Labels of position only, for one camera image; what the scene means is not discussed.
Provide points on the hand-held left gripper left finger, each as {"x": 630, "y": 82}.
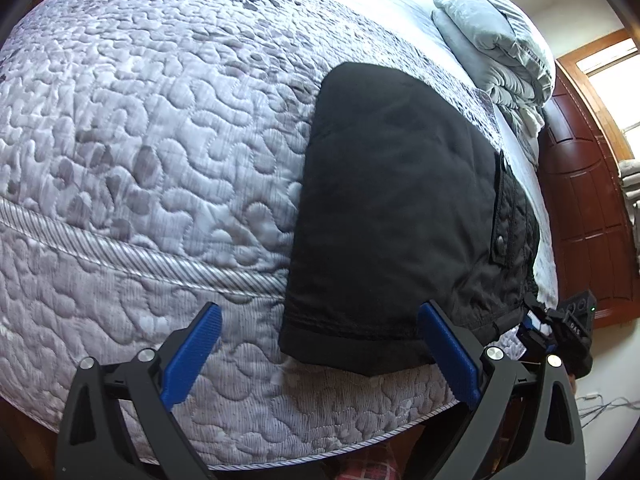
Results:
{"x": 192, "y": 350}

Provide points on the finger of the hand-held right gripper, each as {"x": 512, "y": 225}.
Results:
{"x": 547, "y": 314}
{"x": 534, "y": 337}

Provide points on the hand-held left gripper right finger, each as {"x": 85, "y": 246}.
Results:
{"x": 450, "y": 355}

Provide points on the black jacket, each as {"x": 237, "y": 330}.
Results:
{"x": 390, "y": 210}

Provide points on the red plaid pajama pants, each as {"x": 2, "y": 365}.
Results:
{"x": 370, "y": 467}

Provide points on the wooden headboard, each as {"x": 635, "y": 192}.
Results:
{"x": 585, "y": 200}

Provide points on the grey cloth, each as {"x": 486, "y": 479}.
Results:
{"x": 631, "y": 180}

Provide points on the white cloth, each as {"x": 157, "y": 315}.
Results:
{"x": 534, "y": 124}

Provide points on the bed with quilted grey cover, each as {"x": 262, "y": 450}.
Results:
{"x": 150, "y": 160}

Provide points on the folded grey duvet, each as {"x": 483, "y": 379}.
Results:
{"x": 495, "y": 40}

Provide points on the wooden window frame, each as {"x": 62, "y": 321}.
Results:
{"x": 607, "y": 57}

